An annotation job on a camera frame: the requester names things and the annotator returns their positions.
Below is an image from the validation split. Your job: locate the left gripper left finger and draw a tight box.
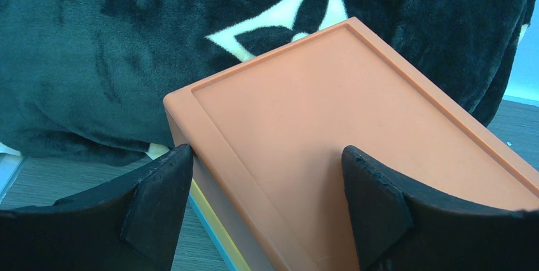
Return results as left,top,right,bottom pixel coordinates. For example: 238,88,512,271
1,144,193,270

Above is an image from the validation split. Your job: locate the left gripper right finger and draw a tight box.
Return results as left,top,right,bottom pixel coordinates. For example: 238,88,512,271
341,145,538,270

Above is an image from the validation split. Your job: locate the orange drawer organizer box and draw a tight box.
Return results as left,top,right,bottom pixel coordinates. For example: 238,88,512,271
163,18,538,270

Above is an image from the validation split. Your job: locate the black floral plush pillow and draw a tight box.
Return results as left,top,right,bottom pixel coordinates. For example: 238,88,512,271
1,0,536,166

